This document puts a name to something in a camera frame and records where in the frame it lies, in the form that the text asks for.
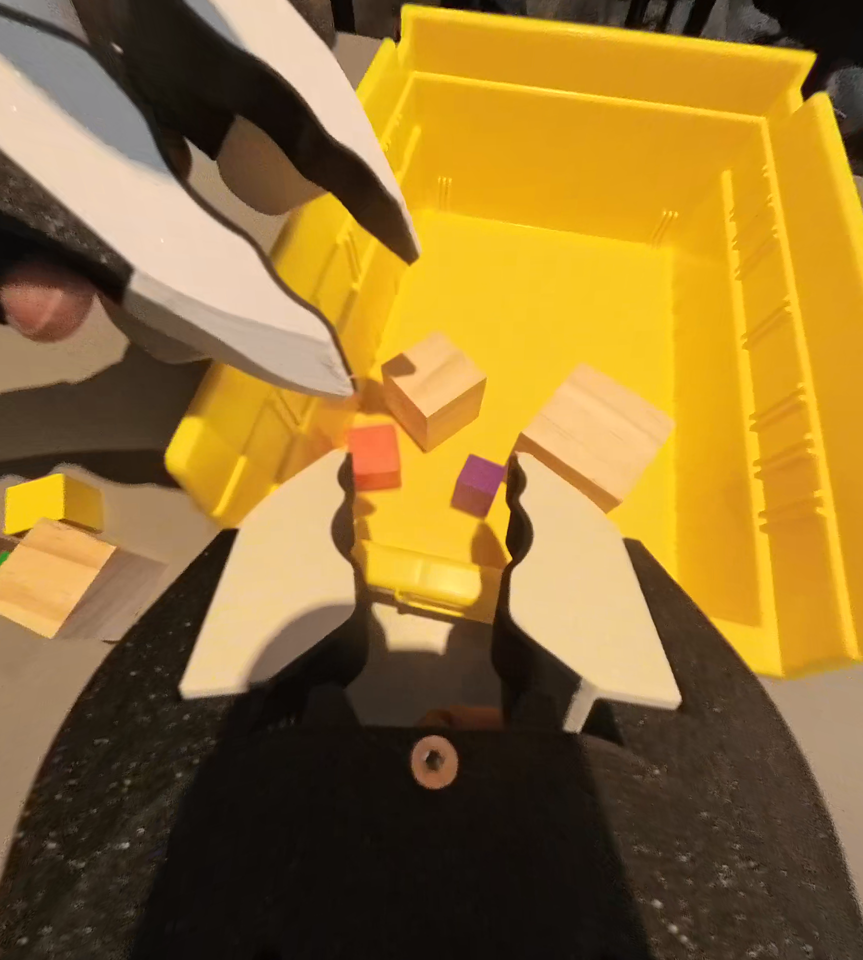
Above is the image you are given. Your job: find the large wooden cube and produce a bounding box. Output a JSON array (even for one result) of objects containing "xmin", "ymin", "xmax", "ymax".
[{"xmin": 514, "ymin": 365, "xmax": 676, "ymax": 513}]

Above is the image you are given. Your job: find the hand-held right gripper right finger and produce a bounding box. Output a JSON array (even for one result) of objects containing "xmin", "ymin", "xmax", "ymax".
[{"xmin": 491, "ymin": 452, "xmax": 682, "ymax": 732}]

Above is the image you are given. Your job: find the small red cube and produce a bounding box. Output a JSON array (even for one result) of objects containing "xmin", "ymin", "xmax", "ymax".
[{"xmin": 349, "ymin": 425, "xmax": 403, "ymax": 491}]

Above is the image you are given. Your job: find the yellow plastic bin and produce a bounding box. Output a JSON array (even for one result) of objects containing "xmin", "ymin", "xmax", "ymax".
[{"xmin": 165, "ymin": 3, "xmax": 863, "ymax": 680}]

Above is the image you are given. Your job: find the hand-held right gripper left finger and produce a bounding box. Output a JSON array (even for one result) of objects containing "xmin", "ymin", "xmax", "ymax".
[{"xmin": 178, "ymin": 450, "xmax": 369, "ymax": 700}]

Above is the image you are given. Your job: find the small wooden cube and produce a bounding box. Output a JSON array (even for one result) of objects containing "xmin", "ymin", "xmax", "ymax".
[{"xmin": 382, "ymin": 332, "xmax": 487, "ymax": 453}]

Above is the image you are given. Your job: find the medium wooden cube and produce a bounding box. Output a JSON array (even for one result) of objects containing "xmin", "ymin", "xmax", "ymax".
[{"xmin": 0, "ymin": 517, "xmax": 118, "ymax": 640}]

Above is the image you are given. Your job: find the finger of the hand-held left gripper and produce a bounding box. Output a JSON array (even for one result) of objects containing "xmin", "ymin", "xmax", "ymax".
[
  {"xmin": 75, "ymin": 0, "xmax": 421, "ymax": 265},
  {"xmin": 0, "ymin": 7, "xmax": 358, "ymax": 396}
]

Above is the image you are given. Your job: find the small purple cube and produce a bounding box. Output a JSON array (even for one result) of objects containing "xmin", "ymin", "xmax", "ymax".
[{"xmin": 452, "ymin": 453, "xmax": 508, "ymax": 519}]

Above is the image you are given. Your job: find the small yellow cube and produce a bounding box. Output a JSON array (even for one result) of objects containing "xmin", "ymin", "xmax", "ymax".
[{"xmin": 4, "ymin": 474, "xmax": 104, "ymax": 535}]

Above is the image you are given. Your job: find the person's left hand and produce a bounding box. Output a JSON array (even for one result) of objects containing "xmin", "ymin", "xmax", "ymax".
[{"xmin": 0, "ymin": 264, "xmax": 95, "ymax": 342}]

